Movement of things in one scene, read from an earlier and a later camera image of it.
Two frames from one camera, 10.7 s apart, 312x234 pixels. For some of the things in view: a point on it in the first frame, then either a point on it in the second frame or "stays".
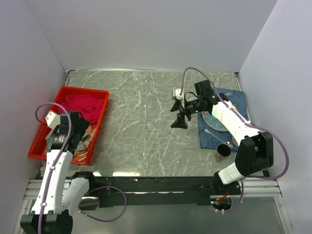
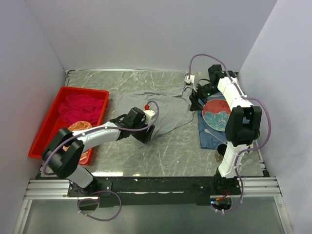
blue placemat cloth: x=236 y=98 stays
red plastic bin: x=83 y=154 stays
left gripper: x=57 y=130 → x=145 y=137
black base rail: x=120 y=191 stays
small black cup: x=223 y=150 stays
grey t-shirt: x=79 y=126 → x=171 y=111
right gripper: x=180 y=122 → x=194 y=98
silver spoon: x=224 y=143 stays
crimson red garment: x=89 y=107 stays
